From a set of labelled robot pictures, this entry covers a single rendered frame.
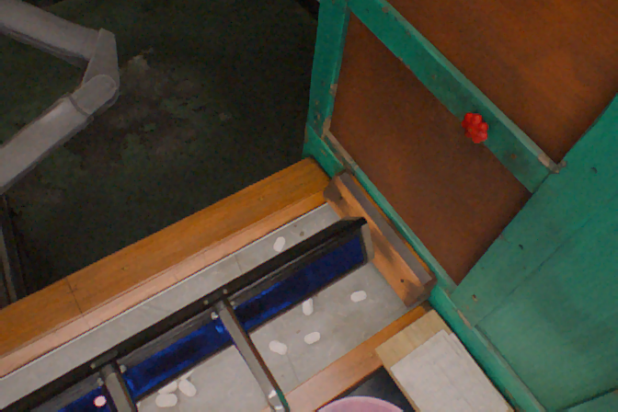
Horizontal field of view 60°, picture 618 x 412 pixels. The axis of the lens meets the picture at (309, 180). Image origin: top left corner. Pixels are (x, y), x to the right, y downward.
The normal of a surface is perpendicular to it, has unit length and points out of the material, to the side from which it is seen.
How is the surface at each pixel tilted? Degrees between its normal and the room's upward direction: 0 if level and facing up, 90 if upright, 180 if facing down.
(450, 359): 0
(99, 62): 38
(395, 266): 66
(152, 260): 0
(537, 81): 90
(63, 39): 33
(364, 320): 0
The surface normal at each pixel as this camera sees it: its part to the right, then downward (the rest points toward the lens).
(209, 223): 0.08, -0.54
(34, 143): 0.59, -0.06
